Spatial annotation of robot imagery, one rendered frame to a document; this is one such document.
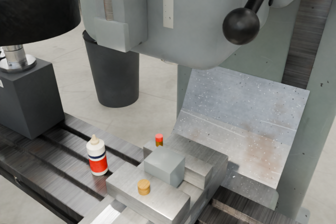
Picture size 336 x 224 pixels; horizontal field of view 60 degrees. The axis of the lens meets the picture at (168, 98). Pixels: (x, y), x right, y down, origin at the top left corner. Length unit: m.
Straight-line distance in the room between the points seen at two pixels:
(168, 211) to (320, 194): 1.65
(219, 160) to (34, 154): 0.48
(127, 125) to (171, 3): 2.13
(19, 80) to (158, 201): 0.46
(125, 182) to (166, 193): 0.08
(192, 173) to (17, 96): 0.47
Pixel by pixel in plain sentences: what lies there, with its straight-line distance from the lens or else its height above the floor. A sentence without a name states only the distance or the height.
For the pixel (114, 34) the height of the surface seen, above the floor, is 1.36.
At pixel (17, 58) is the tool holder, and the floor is 1.15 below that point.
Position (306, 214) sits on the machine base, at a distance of 1.70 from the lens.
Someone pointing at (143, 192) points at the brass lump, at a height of 1.05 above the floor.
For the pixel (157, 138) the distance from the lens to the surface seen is 0.61.
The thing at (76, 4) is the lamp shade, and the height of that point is 1.41.
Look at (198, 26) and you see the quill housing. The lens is 0.29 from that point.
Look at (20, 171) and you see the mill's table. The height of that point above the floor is 0.93.
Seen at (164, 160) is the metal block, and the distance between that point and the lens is 0.56.
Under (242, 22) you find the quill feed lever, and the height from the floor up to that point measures 1.39.
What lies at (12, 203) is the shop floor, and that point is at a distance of 2.06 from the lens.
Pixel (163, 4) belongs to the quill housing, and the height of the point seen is 1.38.
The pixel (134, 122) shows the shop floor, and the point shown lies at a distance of 2.42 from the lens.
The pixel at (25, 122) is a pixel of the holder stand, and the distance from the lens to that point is 0.85.
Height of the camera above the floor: 1.46
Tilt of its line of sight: 33 degrees down
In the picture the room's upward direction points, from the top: straight up
